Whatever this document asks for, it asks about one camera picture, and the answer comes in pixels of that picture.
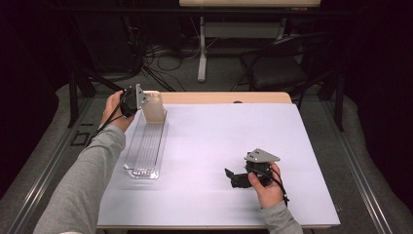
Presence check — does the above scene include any person's left hand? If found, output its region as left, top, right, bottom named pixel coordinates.
left=100, top=91, right=134, bottom=133

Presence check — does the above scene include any tangle of floor cables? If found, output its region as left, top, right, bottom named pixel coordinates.
left=123, top=16, right=222, bottom=93

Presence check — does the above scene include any light wooden table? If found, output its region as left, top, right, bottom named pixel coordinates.
left=96, top=92, right=339, bottom=231

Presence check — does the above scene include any black chair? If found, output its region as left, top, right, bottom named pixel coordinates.
left=232, top=32, right=329, bottom=100

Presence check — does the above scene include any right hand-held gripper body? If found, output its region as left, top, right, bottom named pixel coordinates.
left=231, top=148, right=282, bottom=189

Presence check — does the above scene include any black metal stand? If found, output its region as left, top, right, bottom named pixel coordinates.
left=66, top=62, right=129, bottom=129
left=317, top=69, right=346, bottom=133

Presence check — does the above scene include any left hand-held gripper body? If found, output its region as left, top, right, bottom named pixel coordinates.
left=120, top=83, right=150, bottom=118

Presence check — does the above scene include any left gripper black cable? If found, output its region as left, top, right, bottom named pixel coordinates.
left=86, top=96, right=129, bottom=147

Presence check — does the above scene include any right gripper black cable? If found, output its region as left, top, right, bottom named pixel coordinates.
left=255, top=166, right=290, bottom=208

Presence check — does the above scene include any peach phone case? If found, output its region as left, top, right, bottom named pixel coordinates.
left=141, top=91, right=168, bottom=125

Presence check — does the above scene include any white-legged background desk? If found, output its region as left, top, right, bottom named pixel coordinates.
left=178, top=0, right=321, bottom=83

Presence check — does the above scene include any person's right hand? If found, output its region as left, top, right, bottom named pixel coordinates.
left=247, top=161, right=286, bottom=210

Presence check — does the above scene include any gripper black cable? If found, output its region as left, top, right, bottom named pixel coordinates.
left=255, top=166, right=290, bottom=208
left=86, top=96, right=129, bottom=147

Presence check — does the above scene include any clear plastic tray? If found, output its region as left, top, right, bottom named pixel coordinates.
left=123, top=108, right=169, bottom=180

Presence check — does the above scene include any aluminium floor rail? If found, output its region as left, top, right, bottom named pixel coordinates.
left=320, top=97, right=394, bottom=234
left=4, top=97, right=95, bottom=234

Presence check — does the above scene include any white table mat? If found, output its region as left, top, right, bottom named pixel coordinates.
left=96, top=102, right=341, bottom=227

